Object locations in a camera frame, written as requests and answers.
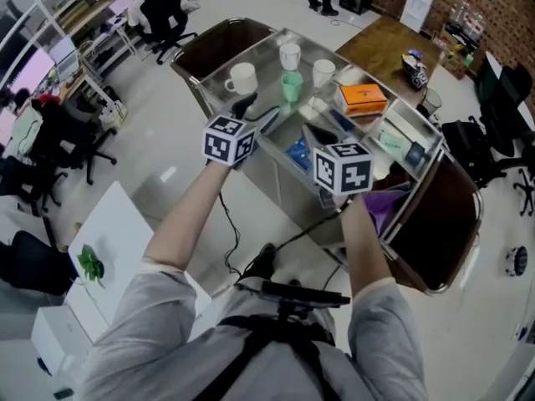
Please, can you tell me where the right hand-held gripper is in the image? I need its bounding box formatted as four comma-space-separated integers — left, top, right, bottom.
302, 123, 375, 209

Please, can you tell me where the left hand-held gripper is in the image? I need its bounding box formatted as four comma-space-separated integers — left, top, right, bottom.
202, 92, 283, 168

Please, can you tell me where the white mug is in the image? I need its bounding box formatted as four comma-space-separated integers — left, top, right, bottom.
224, 62, 259, 96

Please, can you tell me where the green faceted cup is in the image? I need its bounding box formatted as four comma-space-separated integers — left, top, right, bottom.
280, 71, 304, 104

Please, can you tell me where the metal shelf cart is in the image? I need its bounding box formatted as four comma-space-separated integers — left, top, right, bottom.
170, 17, 486, 296

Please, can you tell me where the person's right forearm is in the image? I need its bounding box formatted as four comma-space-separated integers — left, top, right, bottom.
340, 194, 396, 292

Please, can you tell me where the person's left forearm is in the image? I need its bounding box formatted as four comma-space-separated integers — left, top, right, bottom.
141, 163, 233, 273

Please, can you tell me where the blue box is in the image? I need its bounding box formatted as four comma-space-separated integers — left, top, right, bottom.
286, 138, 315, 171

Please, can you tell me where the orange box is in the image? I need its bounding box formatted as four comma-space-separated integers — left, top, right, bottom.
339, 84, 388, 118

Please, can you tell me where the white green packet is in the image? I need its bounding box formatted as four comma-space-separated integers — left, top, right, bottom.
375, 125, 405, 156

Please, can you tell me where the purple cloth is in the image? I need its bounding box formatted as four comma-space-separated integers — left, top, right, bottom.
361, 184, 415, 238

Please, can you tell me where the dark blue packet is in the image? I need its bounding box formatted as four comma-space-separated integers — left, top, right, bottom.
404, 142, 428, 163

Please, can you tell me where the black mesh waste bin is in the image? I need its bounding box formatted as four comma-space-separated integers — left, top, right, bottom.
417, 88, 444, 119

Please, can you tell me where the person's left black shoe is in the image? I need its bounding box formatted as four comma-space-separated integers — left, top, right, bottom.
242, 242, 278, 282

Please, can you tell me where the white waste bin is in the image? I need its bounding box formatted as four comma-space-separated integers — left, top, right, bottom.
98, 100, 129, 129

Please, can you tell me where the white water dispenser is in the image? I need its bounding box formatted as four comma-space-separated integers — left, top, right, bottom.
400, 0, 436, 33

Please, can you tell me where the cluttered storage rack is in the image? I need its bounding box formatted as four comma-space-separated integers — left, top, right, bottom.
433, 0, 488, 79

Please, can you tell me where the pink lit monitor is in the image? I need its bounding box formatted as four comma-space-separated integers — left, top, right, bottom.
106, 0, 131, 21
8, 47, 56, 96

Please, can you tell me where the open laptop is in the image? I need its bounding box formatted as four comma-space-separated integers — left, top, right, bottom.
49, 35, 81, 79

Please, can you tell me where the black chest harness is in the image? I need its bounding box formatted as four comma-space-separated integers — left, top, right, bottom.
208, 313, 361, 401

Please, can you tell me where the green potted plant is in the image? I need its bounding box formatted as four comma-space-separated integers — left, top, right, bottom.
76, 243, 106, 289

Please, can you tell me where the white shelf rack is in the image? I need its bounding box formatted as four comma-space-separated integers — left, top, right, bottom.
0, 0, 189, 112

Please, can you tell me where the white round wheeled device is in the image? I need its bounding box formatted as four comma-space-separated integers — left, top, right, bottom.
504, 245, 530, 276

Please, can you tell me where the person's grey shirt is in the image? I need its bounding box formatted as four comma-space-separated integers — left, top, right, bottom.
81, 261, 430, 401

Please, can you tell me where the white microwave oven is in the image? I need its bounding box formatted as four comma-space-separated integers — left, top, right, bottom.
31, 305, 111, 378

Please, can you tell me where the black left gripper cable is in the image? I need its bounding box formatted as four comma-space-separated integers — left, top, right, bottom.
217, 192, 244, 276

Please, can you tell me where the black chest-mounted camera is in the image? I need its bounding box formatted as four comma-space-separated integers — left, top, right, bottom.
233, 280, 353, 313

